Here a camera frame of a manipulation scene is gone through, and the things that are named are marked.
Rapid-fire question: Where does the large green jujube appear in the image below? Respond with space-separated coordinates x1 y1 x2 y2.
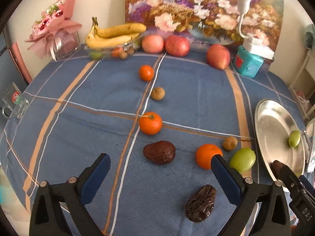
229 147 256 174

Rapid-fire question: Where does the small green jujube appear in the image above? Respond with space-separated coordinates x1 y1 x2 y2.
288 131 301 148

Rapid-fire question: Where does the long dark date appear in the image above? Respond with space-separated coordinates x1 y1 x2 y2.
185 184 217 223

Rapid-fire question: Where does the brown longan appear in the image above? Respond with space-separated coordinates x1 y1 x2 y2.
222 136 238 151
151 87 166 101

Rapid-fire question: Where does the large orange tangerine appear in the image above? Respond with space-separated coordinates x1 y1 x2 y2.
195 144 223 170

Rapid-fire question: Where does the round dark red date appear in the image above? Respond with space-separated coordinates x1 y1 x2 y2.
143 141 176 165

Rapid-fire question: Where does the stemmed tangerine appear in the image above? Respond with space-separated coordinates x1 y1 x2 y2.
138 111 162 135

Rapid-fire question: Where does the round steel plate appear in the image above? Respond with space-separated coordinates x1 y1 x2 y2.
255 99 305 181

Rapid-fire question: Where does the glass mug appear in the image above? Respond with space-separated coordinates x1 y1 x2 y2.
2 83 29 119

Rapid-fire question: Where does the blue plaid tablecloth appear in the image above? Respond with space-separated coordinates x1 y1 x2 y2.
0 44 308 236

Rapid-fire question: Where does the teal house-shaped box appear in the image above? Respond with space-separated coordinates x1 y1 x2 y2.
233 45 264 78

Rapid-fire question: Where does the large red apple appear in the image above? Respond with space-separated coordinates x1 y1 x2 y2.
206 44 231 70

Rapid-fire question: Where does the white lamp base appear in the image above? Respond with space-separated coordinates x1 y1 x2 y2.
243 35 274 60

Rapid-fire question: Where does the far small tangerine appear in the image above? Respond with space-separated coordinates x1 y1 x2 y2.
138 65 154 82

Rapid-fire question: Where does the middle red apple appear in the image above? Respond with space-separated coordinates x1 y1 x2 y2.
165 35 190 57

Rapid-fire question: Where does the pale pink apple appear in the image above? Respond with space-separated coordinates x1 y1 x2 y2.
142 35 164 54

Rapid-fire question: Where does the flower painting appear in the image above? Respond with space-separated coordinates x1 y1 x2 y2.
125 0 284 50

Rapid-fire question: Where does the clear glass fruit bowl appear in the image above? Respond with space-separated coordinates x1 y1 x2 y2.
84 36 143 61

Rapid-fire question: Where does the pink flower bouquet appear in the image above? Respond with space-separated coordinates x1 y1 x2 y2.
25 0 82 59

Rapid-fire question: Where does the banana bunch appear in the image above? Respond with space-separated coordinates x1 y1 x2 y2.
85 17 147 49

